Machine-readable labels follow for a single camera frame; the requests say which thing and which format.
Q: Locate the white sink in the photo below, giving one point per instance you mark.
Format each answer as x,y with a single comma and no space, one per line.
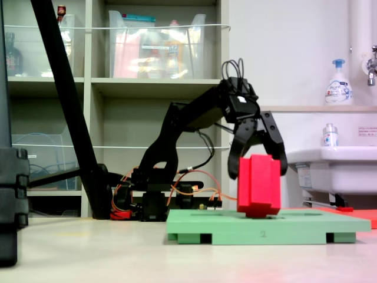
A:
338,171

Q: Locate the black table clamp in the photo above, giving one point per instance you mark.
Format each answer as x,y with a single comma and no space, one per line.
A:
122,196
188,194

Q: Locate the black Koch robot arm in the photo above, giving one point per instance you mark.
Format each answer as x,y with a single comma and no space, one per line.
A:
176,123

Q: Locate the yellow bottle with red cap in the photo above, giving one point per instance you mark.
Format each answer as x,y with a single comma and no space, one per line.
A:
176,50

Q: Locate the dark glass bottle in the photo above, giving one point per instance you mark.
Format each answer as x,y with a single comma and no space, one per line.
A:
13,59

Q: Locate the black tripod brace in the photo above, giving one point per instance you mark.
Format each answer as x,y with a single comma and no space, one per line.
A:
53,178

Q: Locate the metal faucet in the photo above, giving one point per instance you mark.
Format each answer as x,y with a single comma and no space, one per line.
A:
371,67

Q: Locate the clear plastic bin with packages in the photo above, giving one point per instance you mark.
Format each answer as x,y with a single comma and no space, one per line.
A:
153,50

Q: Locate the clear plastic bin with bottles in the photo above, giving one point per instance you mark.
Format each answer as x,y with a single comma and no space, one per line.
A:
41,53

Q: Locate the green shape sorting board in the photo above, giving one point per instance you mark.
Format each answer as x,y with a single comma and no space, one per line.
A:
265,230

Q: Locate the circuit board with green terminal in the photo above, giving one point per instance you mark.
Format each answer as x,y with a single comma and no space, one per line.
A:
210,205

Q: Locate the small clear bottle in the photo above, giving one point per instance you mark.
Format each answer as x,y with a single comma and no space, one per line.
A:
330,137

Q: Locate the red printed base bracket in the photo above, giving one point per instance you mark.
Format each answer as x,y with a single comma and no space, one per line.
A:
120,214

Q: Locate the beige shelf unit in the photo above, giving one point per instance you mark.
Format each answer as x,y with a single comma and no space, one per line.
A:
97,118

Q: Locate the small red flat piece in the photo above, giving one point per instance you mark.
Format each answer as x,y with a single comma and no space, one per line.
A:
345,209

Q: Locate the white pump soap bottle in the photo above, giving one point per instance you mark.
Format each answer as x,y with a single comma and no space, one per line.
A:
338,88

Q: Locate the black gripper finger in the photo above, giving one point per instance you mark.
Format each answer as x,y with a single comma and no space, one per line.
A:
274,138
235,153

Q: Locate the black tripod leg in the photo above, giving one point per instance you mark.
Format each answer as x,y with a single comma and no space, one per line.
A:
67,97
11,191

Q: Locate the red cross columnar block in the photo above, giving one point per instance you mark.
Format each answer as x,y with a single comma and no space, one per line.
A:
259,188

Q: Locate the wall sticker with red text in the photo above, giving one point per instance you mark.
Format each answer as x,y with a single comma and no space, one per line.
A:
367,131

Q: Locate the sink label sticker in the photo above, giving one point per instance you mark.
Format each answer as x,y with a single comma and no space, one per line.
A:
304,177

